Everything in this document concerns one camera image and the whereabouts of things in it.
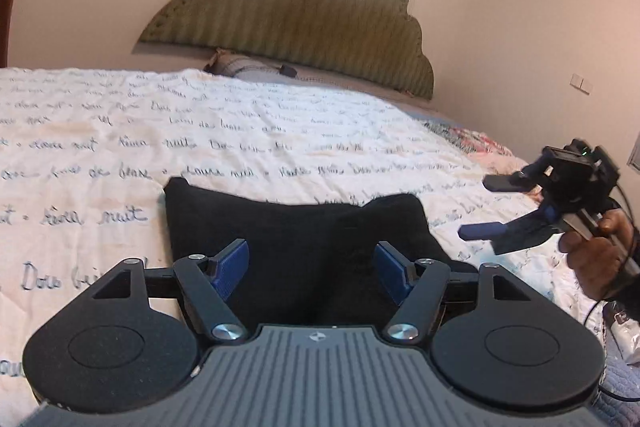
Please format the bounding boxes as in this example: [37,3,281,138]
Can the black pants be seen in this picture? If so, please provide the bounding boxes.
[164,178,475,331]

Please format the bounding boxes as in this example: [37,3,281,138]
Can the person's right hand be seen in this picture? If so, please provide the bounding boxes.
[559,209,636,300]

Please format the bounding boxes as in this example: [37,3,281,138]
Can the white script-print bedspread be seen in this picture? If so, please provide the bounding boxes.
[0,66,609,427]

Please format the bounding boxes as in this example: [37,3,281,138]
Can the striped pillow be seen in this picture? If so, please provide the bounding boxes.
[204,48,297,83]

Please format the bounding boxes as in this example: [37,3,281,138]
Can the olive tufted headboard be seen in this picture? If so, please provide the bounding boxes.
[139,0,435,100]

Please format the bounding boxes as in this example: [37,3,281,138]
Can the black cable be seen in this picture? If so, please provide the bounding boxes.
[579,178,640,403]

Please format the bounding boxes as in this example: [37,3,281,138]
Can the white wall switch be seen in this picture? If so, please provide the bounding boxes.
[570,74,593,95]

